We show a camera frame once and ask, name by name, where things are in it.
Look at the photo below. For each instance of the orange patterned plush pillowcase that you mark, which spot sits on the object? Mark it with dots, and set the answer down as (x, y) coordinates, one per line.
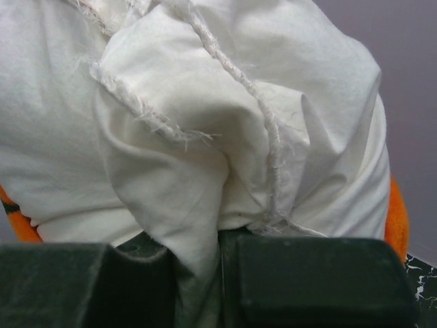
(397, 228)

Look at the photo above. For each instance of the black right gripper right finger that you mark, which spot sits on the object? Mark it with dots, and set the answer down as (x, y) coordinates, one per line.
(240, 294)

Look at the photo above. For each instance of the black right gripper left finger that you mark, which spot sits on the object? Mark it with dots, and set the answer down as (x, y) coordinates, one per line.
(135, 287)

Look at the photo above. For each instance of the white pillow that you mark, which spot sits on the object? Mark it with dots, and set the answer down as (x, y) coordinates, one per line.
(184, 118)

